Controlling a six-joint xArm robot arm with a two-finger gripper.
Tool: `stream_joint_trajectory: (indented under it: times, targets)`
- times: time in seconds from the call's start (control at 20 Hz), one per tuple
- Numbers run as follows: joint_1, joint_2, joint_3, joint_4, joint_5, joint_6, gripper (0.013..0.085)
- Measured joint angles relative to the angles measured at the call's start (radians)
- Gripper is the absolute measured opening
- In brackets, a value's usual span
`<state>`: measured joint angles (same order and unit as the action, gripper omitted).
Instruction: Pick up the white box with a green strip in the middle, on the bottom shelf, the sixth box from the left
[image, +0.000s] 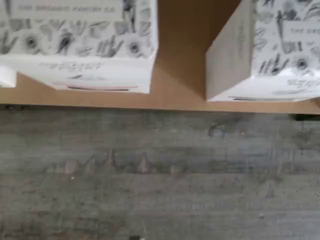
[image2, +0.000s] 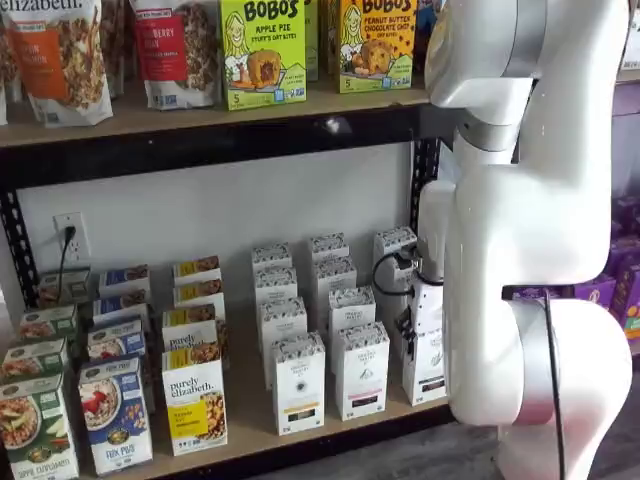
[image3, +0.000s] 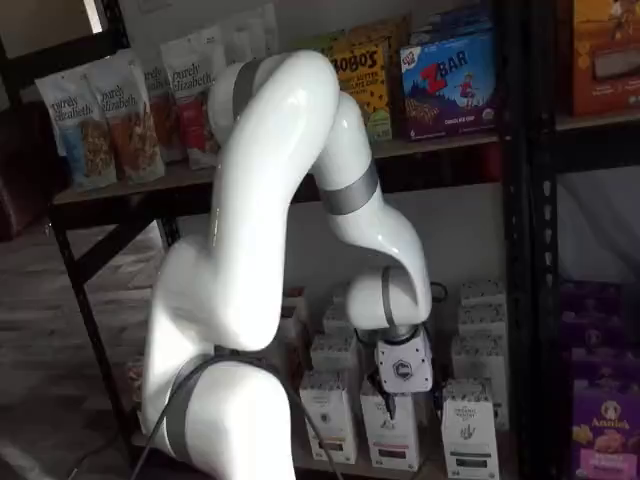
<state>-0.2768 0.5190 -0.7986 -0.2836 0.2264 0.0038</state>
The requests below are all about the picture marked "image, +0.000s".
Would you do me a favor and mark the white box green strip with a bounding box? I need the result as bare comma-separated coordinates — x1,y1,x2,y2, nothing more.
204,0,320,103

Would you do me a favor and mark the brown cardboard shelf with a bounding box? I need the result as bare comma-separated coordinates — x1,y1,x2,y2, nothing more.
0,0,320,115

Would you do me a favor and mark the white box pink strip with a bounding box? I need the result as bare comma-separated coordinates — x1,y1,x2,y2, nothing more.
0,0,159,95

